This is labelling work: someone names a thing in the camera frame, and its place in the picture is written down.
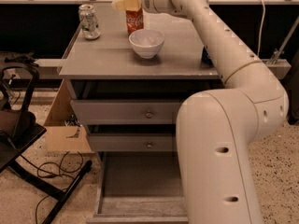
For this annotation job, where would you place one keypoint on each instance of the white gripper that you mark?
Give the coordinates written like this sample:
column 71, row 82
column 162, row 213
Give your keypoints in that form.
column 155, row 6

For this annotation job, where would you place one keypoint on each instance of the red coke can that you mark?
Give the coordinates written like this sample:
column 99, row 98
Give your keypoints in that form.
column 134, row 20

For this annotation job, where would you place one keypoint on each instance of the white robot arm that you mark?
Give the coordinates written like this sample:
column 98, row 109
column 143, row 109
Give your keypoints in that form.
column 214, row 127

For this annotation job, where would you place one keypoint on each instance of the silver green soda can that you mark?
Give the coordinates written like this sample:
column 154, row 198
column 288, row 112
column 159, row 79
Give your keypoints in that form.
column 88, row 22

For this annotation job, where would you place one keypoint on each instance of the blue pepsi can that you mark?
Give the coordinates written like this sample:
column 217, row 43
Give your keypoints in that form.
column 205, row 57

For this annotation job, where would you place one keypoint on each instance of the grey drawer cabinet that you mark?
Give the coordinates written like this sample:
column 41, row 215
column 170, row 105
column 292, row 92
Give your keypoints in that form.
column 135, row 89

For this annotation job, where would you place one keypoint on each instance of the grey top drawer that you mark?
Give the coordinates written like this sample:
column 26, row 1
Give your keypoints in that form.
column 126, row 112

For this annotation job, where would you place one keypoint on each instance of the grey middle drawer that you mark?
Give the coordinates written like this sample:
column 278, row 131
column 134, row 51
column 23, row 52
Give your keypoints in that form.
column 132, row 142

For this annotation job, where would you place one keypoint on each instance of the grey open bottom drawer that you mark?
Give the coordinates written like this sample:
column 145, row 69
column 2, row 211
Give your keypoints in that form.
column 139, row 188

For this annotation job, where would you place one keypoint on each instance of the white bowl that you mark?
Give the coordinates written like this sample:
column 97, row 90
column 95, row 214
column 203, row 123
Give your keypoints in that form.
column 146, row 43

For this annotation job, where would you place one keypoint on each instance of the cardboard box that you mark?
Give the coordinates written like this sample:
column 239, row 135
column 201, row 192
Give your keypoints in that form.
column 60, row 136

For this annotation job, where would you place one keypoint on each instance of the black chair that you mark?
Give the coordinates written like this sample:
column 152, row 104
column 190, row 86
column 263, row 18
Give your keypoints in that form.
column 19, row 130

